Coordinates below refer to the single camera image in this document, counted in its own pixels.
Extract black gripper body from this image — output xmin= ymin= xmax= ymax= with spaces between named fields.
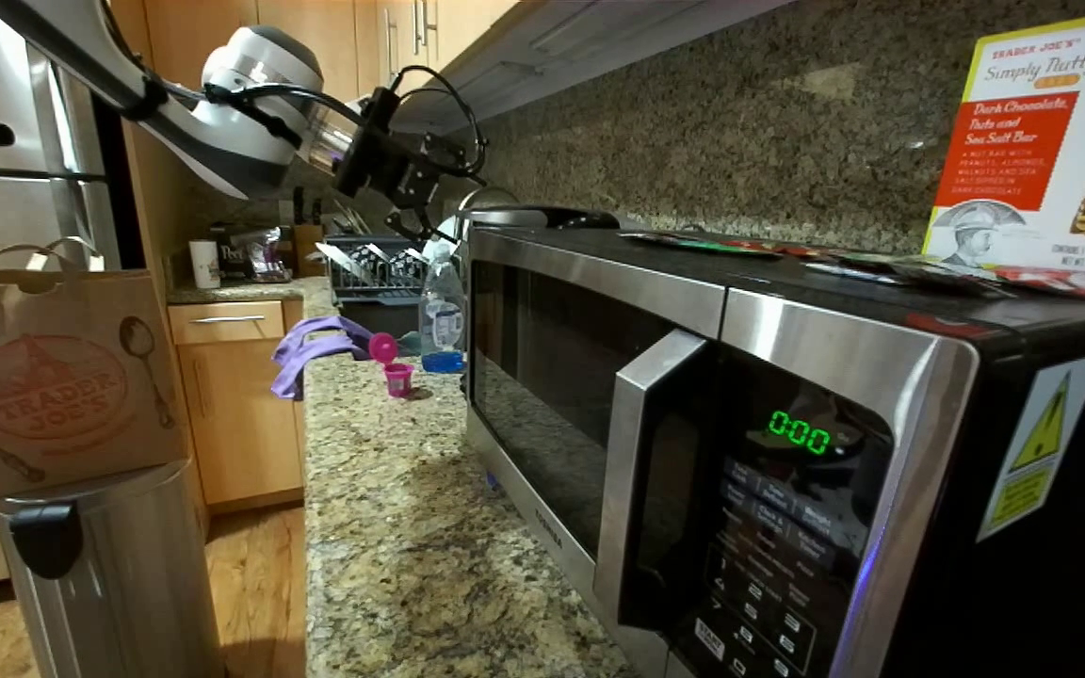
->
xmin=335 ymin=87 xmax=487 ymax=219

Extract clear plastic water bottle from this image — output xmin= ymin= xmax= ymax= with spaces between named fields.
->
xmin=418 ymin=262 xmax=466 ymax=374

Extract dish rack with dishes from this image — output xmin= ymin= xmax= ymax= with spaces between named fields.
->
xmin=318 ymin=238 xmax=427 ymax=304

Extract wooden upper cabinets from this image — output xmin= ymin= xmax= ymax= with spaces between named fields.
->
xmin=104 ymin=0 xmax=519 ymax=101

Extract pink plastic cup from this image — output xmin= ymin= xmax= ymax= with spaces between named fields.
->
xmin=370 ymin=331 xmax=421 ymax=399

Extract purple cloth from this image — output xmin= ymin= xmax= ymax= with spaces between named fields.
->
xmin=271 ymin=318 xmax=370 ymax=402

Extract wooden lower cabinet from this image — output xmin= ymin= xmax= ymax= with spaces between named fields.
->
xmin=171 ymin=297 xmax=305 ymax=513

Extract stainless steel refrigerator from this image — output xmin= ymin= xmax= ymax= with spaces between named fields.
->
xmin=0 ymin=19 xmax=143 ymax=267

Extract flat packets on microwave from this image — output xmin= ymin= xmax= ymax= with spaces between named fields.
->
xmin=623 ymin=229 xmax=1085 ymax=297

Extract brown paper grocery bag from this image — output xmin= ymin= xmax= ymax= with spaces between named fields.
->
xmin=0 ymin=240 xmax=184 ymax=498

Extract stainless steel microwave oven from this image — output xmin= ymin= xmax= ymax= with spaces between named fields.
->
xmin=466 ymin=229 xmax=1085 ymax=678

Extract stainless steel trash can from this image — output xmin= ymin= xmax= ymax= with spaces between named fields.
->
xmin=0 ymin=463 xmax=222 ymax=678

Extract Trader Joe's snack box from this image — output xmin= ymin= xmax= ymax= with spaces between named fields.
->
xmin=924 ymin=19 xmax=1085 ymax=277

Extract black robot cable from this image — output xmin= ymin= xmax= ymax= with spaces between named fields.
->
xmin=85 ymin=0 xmax=488 ymax=180

